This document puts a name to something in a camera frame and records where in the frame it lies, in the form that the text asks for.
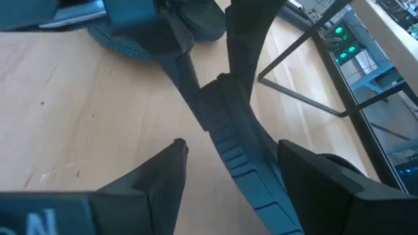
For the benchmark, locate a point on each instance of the computer with green lights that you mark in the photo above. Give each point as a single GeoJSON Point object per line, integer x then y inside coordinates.
{"type": "Point", "coordinates": [343, 45]}

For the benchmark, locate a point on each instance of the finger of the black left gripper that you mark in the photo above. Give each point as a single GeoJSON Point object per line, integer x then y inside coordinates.
{"type": "Point", "coordinates": [251, 32]}
{"type": "Point", "coordinates": [153, 36]}

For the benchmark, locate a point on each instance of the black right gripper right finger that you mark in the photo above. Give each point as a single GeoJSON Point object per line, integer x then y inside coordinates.
{"type": "Point", "coordinates": [326, 202]}

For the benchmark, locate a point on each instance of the black slide sandal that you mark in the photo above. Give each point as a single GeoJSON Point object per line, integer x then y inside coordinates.
{"type": "Point", "coordinates": [235, 147]}
{"type": "Point", "coordinates": [209, 23]}

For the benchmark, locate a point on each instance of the black aluminium table frame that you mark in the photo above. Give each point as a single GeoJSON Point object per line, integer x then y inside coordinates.
{"type": "Point", "coordinates": [374, 147]}

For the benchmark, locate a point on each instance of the wooden shelf black metal frame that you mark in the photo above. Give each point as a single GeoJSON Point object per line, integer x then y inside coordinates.
{"type": "Point", "coordinates": [385, 36]}

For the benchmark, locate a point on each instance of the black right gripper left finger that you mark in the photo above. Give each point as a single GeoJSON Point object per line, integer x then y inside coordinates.
{"type": "Point", "coordinates": [147, 202]}

